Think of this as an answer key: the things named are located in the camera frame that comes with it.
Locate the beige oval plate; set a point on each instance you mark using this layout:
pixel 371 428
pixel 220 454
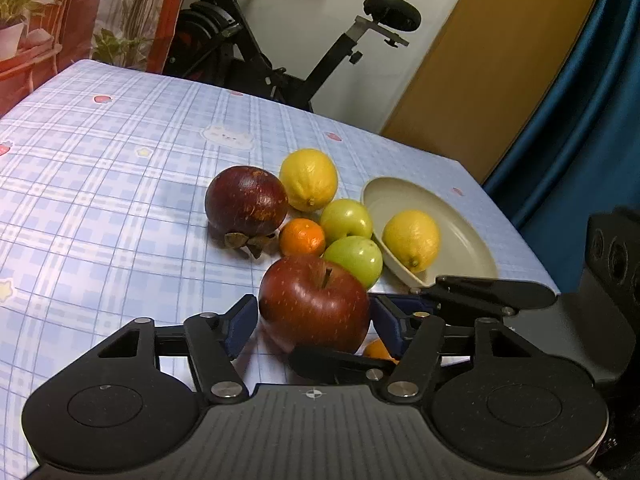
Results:
pixel 460 240

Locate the yellow lemon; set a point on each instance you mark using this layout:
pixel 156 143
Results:
pixel 308 179
pixel 411 240

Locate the plant printed curtain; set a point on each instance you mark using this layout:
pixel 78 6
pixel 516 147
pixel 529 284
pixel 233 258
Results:
pixel 100 5

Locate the black exercise bike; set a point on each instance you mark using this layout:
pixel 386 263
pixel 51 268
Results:
pixel 240 45

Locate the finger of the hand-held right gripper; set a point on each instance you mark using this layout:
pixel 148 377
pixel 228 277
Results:
pixel 490 294
pixel 330 365

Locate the green apple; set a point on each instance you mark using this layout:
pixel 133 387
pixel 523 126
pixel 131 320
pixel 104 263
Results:
pixel 356 261
pixel 346 217

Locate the mandarin orange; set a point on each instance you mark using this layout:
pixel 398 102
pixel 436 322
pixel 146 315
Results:
pixel 379 349
pixel 301 237

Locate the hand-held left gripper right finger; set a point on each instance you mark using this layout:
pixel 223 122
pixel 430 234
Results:
pixel 386 321

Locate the red apple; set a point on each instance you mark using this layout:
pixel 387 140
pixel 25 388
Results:
pixel 312 307

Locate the dark purple mangosteen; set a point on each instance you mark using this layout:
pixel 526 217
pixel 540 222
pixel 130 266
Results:
pixel 245 200

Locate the dark blue curtain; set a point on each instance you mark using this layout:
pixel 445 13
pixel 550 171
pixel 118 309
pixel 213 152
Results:
pixel 575 110

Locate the brown wooden door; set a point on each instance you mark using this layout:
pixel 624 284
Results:
pixel 490 60

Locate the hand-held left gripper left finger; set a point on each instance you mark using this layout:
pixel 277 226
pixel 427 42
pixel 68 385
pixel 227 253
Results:
pixel 242 321

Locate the blue plaid tablecloth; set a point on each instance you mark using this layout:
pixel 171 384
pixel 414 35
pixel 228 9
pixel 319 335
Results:
pixel 115 170

